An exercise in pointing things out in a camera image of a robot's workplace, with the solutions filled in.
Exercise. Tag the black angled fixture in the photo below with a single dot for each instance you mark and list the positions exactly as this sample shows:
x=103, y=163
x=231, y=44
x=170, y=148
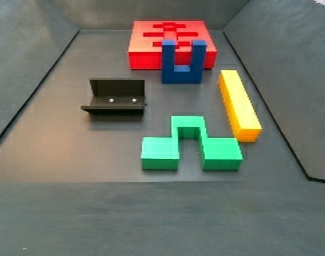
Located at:
x=116, y=95

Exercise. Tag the red slotted board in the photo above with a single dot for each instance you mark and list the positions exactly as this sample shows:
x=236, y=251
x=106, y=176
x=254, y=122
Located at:
x=147, y=35

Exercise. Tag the green stepped block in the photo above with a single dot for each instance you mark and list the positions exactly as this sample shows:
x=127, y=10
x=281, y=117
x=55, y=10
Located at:
x=188, y=146

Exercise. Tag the blue U-shaped block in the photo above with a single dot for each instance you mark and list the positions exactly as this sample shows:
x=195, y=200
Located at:
x=182, y=74

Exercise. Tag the yellow long bar block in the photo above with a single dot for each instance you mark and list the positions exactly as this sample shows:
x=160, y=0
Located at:
x=242, y=118

